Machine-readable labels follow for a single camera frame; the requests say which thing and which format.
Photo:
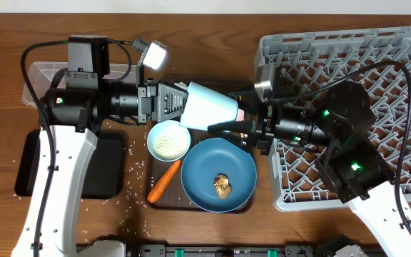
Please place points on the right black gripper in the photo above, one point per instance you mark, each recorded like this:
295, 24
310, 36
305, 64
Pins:
266, 133

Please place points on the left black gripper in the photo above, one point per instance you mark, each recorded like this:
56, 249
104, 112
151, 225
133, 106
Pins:
153, 101

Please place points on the pink cup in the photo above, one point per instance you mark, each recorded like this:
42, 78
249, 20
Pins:
240, 116

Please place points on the light blue cup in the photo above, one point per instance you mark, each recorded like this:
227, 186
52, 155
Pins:
206, 107

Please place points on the blue plate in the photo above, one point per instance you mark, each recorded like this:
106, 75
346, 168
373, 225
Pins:
213, 157

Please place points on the brown food scrap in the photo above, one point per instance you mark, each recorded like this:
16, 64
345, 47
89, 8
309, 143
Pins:
222, 186

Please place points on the orange carrot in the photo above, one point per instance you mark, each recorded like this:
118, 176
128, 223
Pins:
158, 189

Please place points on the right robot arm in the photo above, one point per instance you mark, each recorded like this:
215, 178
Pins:
350, 166

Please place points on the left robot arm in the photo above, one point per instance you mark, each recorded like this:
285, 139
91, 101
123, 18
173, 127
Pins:
71, 112

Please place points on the grey dishwasher rack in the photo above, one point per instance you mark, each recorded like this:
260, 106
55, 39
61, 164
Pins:
311, 60

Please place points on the right wooden chopstick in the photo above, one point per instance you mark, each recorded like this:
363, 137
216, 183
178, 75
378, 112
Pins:
244, 137

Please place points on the light blue rice bowl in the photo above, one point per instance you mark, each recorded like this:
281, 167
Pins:
168, 141

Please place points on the black plastic tray bin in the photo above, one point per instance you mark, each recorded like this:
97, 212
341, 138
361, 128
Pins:
104, 176

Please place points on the brown serving tray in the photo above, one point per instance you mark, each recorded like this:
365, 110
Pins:
174, 198

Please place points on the clear plastic bin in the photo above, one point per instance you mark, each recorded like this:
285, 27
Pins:
41, 74

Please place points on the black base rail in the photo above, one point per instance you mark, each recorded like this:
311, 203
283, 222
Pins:
160, 250

